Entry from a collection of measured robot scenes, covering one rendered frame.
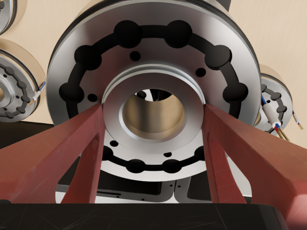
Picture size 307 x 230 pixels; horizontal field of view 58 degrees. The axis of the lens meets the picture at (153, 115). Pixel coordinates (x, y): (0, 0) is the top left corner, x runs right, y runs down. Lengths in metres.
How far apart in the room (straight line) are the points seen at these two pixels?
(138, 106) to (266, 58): 0.21
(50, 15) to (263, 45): 0.23
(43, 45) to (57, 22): 0.04
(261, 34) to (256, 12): 0.03
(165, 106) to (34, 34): 0.23
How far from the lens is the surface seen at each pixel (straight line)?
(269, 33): 0.33
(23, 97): 0.37
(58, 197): 0.80
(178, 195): 0.32
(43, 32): 0.35
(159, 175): 0.16
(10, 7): 0.32
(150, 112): 0.16
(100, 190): 0.33
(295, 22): 0.33
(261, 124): 0.34
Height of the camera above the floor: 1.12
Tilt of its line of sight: 52 degrees down
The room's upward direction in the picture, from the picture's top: 172 degrees counter-clockwise
